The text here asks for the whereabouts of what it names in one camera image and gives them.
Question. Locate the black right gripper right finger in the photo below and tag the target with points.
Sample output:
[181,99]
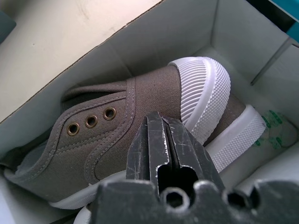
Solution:
[187,149]

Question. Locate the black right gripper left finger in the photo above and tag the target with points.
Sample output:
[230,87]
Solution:
[144,149]

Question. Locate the blue cardboard box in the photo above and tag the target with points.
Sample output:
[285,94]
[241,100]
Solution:
[177,35]

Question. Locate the green conveyor belt unit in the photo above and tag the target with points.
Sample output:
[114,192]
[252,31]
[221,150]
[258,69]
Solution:
[5,28]

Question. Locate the white green-printed desiccant packet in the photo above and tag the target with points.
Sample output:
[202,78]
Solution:
[280,135]

